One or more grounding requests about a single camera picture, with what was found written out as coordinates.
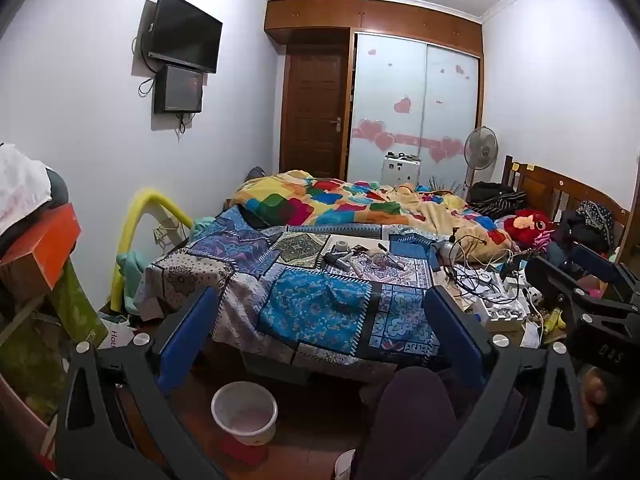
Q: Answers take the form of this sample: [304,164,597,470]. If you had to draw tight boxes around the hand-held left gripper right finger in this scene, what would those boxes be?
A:
[422,285,591,480]

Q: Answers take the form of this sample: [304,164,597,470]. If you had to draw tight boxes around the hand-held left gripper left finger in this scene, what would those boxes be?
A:
[54,286,226,480]

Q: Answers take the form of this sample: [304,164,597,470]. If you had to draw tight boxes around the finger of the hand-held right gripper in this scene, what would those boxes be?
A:
[525,256,601,323]
[567,244,635,303]

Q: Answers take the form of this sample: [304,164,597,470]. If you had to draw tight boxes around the white waste bin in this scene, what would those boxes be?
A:
[211,381,279,447]

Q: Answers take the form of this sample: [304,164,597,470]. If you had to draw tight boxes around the person's right hand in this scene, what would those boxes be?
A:
[581,366,612,431]

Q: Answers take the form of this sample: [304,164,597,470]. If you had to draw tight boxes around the dark patterned clothing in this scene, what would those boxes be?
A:
[557,200,616,253]

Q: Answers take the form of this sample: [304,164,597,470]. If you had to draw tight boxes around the white power strip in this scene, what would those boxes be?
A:
[475,300,528,333]

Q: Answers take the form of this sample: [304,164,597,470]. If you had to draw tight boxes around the red plush toy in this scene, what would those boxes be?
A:
[502,209,553,246]

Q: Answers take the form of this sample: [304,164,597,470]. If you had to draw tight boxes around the white plastic bag red print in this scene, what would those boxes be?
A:
[97,312,136,348]

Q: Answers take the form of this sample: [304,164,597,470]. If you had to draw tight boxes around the person's leg purple trousers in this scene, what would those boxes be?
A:
[350,366,501,480]

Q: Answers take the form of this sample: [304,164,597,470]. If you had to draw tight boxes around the wooden bed headboard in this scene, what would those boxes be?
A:
[501,155,631,266]

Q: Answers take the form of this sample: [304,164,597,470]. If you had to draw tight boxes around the black striped clothing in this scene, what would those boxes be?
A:
[467,181,526,218]

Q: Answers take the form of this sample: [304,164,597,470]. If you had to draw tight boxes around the yellow foam tube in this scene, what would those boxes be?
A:
[111,187,195,313]

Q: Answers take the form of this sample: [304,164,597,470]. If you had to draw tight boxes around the blue patterned bed sheet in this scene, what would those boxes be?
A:
[140,205,481,368]

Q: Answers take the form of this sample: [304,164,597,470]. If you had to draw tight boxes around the grey black tool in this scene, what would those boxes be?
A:
[322,252,358,271]

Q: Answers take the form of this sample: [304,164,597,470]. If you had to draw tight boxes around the standing electric fan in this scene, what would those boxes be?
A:
[464,126,499,198]

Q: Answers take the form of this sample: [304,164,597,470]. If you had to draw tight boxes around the white appliance box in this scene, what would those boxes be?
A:
[383,152,421,186]

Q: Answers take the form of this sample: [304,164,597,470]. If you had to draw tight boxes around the orange box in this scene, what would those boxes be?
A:
[0,203,82,291]

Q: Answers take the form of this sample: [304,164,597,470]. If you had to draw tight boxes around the colourful patchwork blanket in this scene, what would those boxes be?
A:
[230,170,513,261]

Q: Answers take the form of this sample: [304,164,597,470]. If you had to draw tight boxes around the dark grey cushion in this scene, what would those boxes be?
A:
[45,167,71,207]

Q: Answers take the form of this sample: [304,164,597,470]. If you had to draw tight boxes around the frosted sliding wardrobe door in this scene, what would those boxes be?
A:
[425,42,482,186]
[352,32,428,183]

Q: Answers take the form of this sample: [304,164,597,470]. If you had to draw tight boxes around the pink heart stickers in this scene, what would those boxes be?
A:
[351,47,468,163]

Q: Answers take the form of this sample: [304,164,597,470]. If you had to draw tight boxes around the white cloth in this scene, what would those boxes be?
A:
[0,144,53,236]

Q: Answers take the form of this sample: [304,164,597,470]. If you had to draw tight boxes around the brown wooden door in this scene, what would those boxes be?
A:
[280,42,349,179]

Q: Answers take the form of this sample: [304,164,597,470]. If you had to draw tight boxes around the wooden overhead cabinet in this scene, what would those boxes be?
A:
[264,0,484,58]

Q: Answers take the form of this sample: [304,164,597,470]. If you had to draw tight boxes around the black cable tangle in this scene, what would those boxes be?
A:
[440,227,531,301]

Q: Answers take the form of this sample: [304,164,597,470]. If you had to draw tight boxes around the small black wall monitor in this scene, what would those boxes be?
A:
[153,64,206,115]

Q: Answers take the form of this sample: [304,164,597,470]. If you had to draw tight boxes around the black wall television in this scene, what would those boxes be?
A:
[148,0,224,75]

